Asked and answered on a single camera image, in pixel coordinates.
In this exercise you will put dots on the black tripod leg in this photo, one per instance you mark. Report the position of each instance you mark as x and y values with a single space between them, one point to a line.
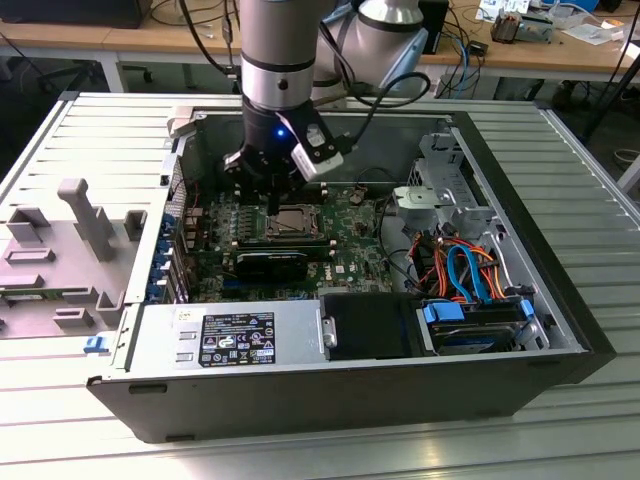
613 100

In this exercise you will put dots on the round coin battery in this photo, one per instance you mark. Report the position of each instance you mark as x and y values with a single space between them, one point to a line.
357 196

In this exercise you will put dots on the white plastic bag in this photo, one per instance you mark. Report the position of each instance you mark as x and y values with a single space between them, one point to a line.
592 31

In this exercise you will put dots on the black desktop computer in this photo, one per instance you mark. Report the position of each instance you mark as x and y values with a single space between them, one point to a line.
75 12

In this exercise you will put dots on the blue plastic clip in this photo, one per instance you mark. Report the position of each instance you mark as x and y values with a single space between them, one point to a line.
95 345

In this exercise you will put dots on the black PC case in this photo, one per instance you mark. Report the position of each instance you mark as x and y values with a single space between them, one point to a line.
320 405

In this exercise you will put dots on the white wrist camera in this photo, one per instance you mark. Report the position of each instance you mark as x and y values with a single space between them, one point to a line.
312 167

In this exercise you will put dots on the CPU socket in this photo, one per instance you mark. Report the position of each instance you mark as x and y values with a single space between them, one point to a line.
295 238

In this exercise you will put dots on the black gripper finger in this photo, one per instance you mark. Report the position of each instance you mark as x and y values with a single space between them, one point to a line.
245 172
290 181

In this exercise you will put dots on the green RAM stick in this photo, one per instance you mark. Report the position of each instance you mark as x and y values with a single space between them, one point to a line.
25 298

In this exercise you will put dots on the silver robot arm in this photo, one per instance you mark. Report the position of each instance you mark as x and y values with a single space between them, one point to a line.
277 30

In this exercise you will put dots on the silver CPU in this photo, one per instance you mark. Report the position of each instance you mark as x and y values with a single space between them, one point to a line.
294 223

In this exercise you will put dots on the silver power supply unit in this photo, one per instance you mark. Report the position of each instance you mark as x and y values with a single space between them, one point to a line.
160 332

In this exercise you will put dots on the silver drive cage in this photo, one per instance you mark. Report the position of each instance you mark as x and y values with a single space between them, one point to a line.
417 199

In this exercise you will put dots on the copper heat sink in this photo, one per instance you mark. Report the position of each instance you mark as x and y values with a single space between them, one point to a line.
506 29

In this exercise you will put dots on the black plastic shroud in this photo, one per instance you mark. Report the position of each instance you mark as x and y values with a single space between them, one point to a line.
372 325

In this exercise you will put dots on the blue expansion slot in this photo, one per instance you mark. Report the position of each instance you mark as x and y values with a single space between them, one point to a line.
231 290

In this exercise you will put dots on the black graphics card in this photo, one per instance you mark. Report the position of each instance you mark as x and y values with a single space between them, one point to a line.
272 267

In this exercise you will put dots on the grey parts rack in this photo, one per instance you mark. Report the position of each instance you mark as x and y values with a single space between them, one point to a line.
60 280

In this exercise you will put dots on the wooden desk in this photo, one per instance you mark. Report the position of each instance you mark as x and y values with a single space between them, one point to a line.
150 36

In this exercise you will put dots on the hard disk blue carrier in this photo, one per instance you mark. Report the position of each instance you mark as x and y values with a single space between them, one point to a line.
470 342

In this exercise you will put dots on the black upright box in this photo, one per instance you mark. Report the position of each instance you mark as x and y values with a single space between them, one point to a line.
436 25

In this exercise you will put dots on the green motherboard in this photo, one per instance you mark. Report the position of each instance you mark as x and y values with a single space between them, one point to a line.
360 250

